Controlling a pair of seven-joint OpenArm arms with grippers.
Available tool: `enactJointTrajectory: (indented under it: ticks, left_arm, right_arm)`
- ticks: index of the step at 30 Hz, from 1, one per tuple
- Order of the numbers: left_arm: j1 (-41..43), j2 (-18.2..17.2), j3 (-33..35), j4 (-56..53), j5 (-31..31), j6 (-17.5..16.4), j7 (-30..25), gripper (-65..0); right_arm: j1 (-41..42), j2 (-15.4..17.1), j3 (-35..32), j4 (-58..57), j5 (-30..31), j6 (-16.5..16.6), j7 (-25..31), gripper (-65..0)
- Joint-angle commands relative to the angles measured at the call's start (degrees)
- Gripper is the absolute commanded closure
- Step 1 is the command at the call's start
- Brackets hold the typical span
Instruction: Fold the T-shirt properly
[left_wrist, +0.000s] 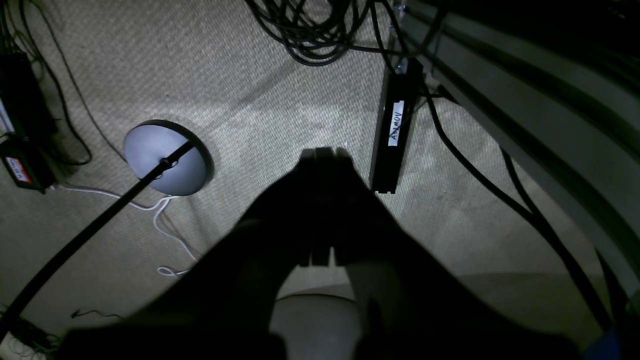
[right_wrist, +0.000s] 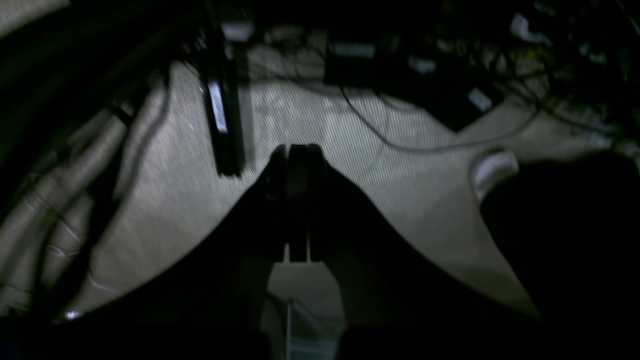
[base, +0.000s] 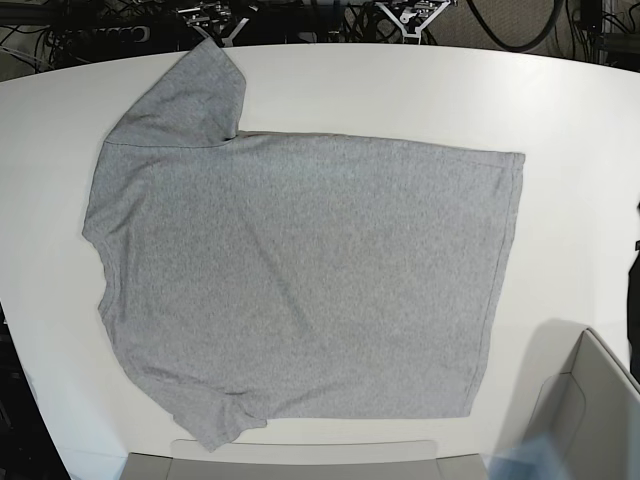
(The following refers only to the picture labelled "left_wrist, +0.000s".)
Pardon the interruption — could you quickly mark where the black device with red label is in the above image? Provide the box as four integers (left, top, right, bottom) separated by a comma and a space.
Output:
0, 54, 57, 194

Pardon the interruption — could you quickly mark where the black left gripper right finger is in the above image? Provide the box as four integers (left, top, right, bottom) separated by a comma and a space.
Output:
320, 147, 582, 360

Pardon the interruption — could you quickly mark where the round grey lamp base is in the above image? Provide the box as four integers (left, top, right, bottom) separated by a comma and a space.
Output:
123, 120, 215, 197

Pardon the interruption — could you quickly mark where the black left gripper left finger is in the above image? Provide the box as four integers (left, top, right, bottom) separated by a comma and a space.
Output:
57, 149, 317, 360

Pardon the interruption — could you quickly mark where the coiled black cable bundle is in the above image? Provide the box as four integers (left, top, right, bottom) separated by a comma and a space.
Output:
245, 0, 401, 68

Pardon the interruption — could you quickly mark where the white cable on floor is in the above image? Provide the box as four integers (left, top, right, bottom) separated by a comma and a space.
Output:
50, 183, 199, 278

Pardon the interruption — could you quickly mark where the thick black floor cable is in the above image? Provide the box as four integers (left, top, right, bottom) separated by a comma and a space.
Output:
420, 85, 616, 331

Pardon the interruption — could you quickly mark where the black lamp pole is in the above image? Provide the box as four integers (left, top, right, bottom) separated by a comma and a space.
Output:
0, 141, 195, 340

